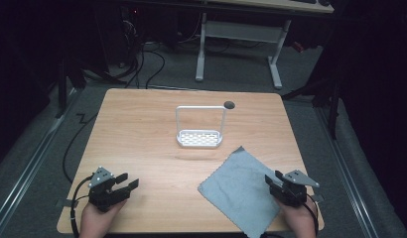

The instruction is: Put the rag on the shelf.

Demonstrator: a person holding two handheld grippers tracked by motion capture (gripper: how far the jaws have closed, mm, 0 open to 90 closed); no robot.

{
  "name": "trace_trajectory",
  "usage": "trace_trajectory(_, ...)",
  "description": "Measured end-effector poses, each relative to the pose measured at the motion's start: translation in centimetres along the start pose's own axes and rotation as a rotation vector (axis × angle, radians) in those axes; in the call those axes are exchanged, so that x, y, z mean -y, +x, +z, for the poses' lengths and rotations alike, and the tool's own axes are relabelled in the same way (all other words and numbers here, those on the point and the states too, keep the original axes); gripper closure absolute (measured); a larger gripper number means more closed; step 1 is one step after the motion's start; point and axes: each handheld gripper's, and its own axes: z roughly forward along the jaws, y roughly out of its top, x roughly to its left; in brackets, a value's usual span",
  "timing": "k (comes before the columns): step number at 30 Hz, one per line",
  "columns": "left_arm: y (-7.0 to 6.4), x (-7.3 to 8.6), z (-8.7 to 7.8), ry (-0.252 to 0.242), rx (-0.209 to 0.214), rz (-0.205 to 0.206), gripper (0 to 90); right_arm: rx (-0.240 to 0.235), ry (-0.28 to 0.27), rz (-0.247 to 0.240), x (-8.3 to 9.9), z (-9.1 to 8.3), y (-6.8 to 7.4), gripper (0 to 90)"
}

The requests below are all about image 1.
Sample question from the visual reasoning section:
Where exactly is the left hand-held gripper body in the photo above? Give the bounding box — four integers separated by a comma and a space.
87, 166, 131, 213

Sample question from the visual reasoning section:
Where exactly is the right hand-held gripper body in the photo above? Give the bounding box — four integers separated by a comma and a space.
269, 169, 321, 208

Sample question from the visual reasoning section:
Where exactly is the grey cloth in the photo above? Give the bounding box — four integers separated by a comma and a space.
197, 145, 293, 238

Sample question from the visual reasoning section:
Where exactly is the person's left hand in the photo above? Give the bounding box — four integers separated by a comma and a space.
78, 199, 127, 238

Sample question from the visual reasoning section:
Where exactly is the person's right hand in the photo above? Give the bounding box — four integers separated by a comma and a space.
276, 198, 319, 238

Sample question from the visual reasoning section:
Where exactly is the dark metal stand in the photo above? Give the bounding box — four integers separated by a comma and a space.
55, 54, 69, 119
326, 78, 340, 140

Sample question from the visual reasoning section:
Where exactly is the small red object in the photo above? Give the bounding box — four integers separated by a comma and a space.
291, 41, 306, 54

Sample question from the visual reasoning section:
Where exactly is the dark computer tower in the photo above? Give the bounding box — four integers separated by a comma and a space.
119, 5, 144, 68

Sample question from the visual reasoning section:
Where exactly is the white-legged desk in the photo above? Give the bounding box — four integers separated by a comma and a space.
195, 0, 336, 90

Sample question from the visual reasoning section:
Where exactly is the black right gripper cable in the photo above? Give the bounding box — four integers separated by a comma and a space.
304, 193, 321, 238

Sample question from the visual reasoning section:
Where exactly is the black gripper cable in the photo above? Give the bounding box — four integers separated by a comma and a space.
304, 193, 321, 238
68, 176, 93, 238

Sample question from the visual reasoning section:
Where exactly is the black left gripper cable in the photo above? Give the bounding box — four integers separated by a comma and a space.
68, 176, 93, 238

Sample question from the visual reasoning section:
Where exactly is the metal floor rail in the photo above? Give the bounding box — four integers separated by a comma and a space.
314, 104, 380, 238
0, 88, 80, 232

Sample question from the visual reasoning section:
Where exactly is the white rack with tall handle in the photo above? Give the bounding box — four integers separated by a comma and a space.
175, 105, 227, 149

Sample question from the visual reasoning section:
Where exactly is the bundle of black cables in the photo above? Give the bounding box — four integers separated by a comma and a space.
106, 19, 146, 89

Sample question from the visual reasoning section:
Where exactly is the black looped floor cable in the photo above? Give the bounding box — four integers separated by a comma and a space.
144, 49, 167, 90

